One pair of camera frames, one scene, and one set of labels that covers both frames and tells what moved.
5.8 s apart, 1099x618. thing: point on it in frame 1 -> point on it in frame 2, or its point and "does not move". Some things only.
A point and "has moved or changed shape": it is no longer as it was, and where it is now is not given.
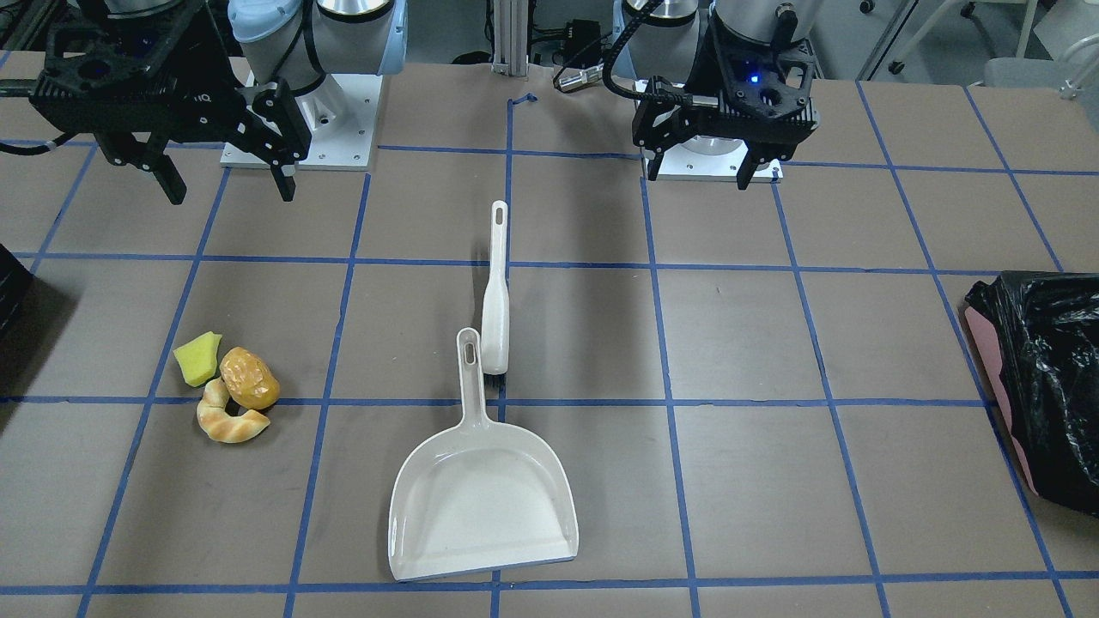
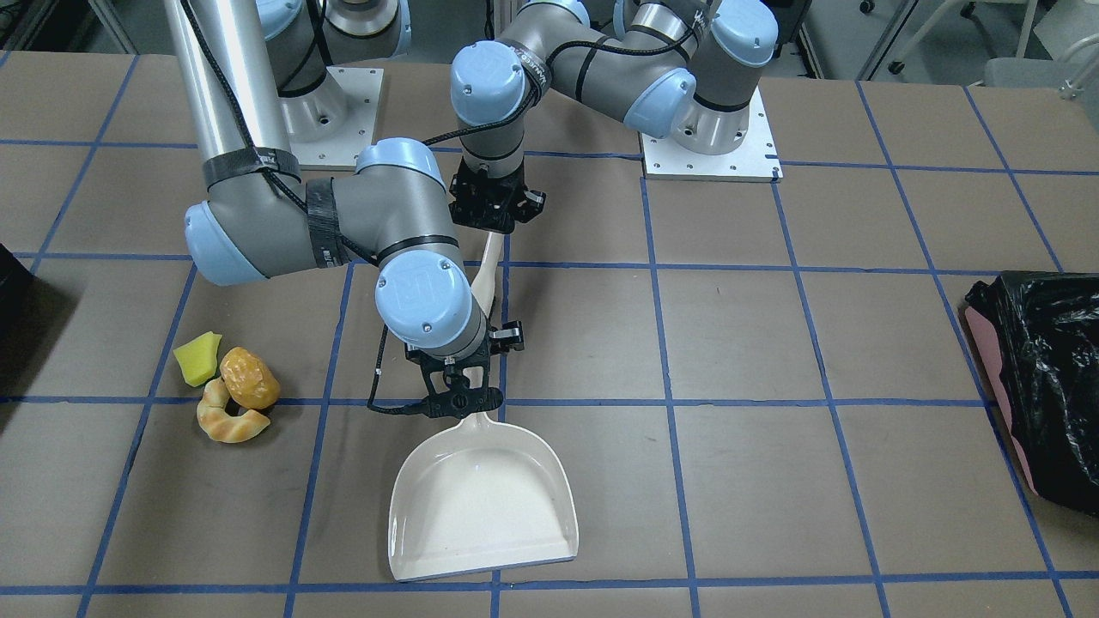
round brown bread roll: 248,379 does not move
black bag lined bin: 1041,329 does not move
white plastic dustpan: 477,499 does not move
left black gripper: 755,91 -> 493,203
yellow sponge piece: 198,358 does not move
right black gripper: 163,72 -> 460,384
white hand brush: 495,312 has moved or changed shape
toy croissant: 220,425 does not move
